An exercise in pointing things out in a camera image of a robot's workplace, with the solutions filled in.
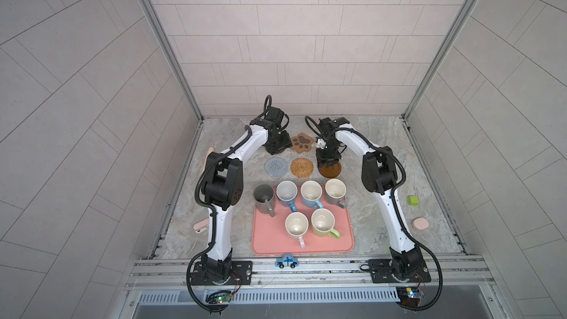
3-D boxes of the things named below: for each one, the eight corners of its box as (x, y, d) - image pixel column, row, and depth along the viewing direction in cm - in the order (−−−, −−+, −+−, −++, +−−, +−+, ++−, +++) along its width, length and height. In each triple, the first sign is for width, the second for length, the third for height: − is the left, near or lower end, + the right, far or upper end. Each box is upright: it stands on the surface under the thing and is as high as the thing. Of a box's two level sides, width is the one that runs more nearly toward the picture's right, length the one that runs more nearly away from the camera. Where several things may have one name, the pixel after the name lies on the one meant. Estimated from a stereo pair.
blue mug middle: (301, 213, 85) (301, 205, 78) (300, 189, 91) (301, 180, 84) (321, 213, 85) (323, 205, 78) (319, 190, 91) (321, 180, 85)
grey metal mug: (255, 220, 84) (251, 209, 76) (258, 196, 90) (254, 184, 82) (274, 220, 84) (272, 210, 76) (275, 196, 90) (274, 184, 82)
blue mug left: (276, 215, 85) (274, 205, 77) (277, 191, 91) (276, 180, 84) (297, 215, 85) (298, 205, 77) (297, 191, 91) (297, 180, 84)
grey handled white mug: (322, 207, 87) (325, 197, 80) (324, 188, 93) (327, 176, 85) (341, 211, 86) (345, 201, 79) (342, 191, 92) (347, 180, 84)
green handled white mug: (311, 241, 78) (312, 234, 72) (310, 216, 84) (311, 208, 77) (336, 241, 78) (340, 234, 72) (333, 217, 84) (337, 208, 77)
